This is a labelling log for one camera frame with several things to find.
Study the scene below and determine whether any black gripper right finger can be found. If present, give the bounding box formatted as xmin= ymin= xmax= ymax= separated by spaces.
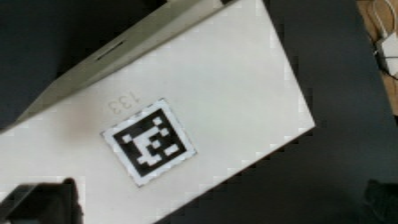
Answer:
xmin=365 ymin=179 xmax=398 ymax=224

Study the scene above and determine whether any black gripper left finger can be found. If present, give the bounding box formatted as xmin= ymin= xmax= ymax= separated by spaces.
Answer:
xmin=0 ymin=178 xmax=82 ymax=224

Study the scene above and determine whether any white cabinet top block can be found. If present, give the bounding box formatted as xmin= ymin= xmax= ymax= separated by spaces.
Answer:
xmin=0 ymin=0 xmax=315 ymax=224

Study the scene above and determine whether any white power adapter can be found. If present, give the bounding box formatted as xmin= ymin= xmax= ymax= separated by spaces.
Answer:
xmin=375 ymin=31 xmax=398 ymax=79

